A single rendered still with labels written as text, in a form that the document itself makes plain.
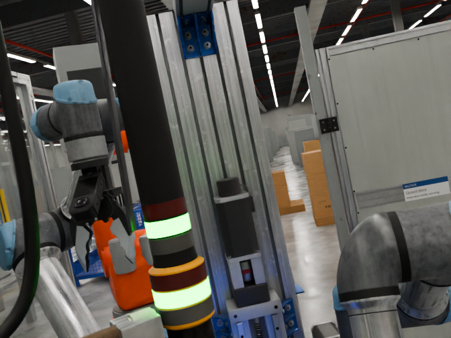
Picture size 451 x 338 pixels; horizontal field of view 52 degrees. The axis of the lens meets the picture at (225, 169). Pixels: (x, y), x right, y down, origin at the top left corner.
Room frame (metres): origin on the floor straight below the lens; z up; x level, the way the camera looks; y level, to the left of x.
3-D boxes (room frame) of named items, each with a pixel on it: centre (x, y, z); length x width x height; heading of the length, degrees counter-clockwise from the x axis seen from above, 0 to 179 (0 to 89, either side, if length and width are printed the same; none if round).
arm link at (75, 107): (0.90, 0.26, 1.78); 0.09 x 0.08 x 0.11; 45
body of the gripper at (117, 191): (0.90, 0.25, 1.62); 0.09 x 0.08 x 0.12; 175
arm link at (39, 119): (0.98, 0.31, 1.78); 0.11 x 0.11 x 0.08; 45
